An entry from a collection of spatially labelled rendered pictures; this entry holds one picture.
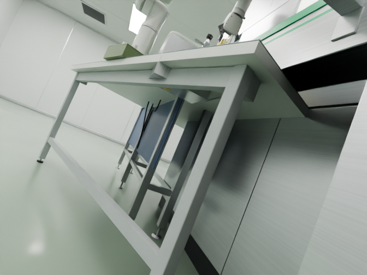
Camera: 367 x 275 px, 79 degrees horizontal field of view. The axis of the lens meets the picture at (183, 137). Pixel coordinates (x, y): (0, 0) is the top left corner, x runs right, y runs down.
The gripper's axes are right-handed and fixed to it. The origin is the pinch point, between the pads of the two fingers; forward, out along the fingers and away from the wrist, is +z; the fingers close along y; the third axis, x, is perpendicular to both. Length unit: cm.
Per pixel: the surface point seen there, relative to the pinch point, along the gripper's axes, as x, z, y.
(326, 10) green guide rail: 81, 3, 5
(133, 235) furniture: 81, 79, 23
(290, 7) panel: 30.7, -19.6, -11.6
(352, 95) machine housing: 84, 17, -14
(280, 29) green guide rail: 65, 6, 5
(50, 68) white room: -559, 143, 231
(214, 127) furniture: 84, 41, 18
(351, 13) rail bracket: 93, 9, 8
